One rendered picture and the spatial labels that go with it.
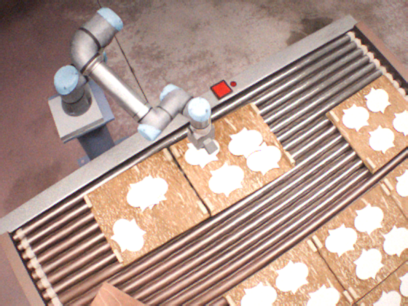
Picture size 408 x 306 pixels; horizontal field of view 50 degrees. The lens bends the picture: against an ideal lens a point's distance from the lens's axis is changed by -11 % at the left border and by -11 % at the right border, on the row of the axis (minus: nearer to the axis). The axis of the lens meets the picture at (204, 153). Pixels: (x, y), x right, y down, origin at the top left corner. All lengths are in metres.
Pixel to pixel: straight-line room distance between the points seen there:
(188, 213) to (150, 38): 1.85
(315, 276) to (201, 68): 1.89
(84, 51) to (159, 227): 0.77
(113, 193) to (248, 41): 1.85
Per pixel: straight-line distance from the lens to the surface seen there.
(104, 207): 2.00
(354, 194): 2.07
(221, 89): 2.18
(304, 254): 1.94
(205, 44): 3.47
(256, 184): 1.99
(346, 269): 1.97
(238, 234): 1.94
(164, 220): 1.95
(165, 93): 1.73
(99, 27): 1.70
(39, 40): 3.79
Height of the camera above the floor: 2.81
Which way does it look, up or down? 67 degrees down
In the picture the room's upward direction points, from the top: 3 degrees counter-clockwise
